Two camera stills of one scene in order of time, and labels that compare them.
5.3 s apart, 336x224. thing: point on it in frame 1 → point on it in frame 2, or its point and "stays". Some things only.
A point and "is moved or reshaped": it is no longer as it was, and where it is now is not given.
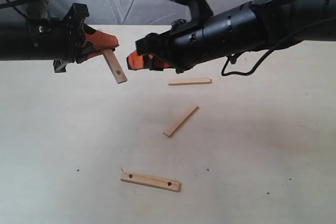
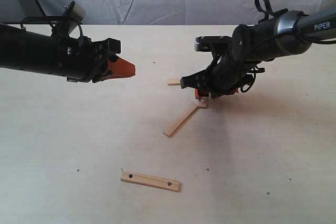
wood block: x=151 y=181 stays
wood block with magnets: x=114 y=65 is moved or reshaped
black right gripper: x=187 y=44 → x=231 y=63
